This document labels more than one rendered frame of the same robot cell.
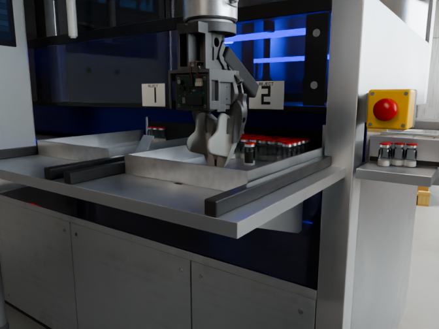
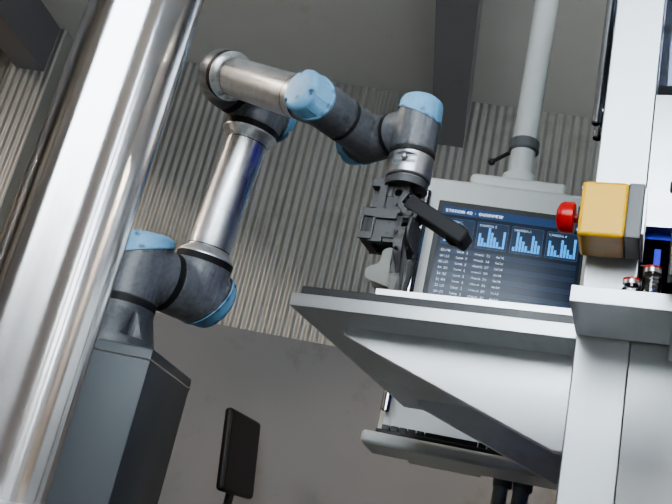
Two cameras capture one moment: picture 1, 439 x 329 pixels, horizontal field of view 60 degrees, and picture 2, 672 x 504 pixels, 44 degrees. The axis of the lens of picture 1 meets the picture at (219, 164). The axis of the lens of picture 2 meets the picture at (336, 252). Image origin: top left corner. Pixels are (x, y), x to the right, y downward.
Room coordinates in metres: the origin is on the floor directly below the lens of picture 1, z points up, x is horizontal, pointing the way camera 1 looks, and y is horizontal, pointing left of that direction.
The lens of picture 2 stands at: (0.20, -1.16, 0.56)
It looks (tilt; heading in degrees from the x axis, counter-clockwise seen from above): 19 degrees up; 78
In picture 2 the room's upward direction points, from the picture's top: 13 degrees clockwise
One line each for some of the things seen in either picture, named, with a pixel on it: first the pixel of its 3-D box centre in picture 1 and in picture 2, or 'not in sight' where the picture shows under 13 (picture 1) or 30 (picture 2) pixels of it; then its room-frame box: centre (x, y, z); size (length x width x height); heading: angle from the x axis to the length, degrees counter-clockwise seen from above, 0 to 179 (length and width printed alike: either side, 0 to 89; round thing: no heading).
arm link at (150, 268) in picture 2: not in sight; (139, 267); (0.18, 0.39, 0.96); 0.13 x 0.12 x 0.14; 30
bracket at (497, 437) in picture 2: not in sight; (498, 447); (0.94, 0.34, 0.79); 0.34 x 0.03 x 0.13; 145
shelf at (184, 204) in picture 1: (159, 166); (491, 379); (0.80, 0.13, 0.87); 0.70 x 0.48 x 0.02; 55
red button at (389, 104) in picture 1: (386, 109); (572, 218); (0.68, -0.30, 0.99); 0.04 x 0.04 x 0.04; 55
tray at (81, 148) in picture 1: (129, 143); not in sight; (0.96, 0.23, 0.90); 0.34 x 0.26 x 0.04; 145
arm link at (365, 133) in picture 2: not in sight; (364, 136); (0.48, 0.09, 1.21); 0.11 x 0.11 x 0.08; 30
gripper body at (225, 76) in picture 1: (208, 70); (395, 216); (0.54, 0.02, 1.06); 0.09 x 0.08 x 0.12; 145
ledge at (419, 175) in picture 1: (398, 171); (636, 317); (0.74, -0.36, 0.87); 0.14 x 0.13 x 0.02; 145
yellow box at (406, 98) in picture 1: (391, 108); (610, 220); (0.72, -0.32, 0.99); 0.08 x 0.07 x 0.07; 145
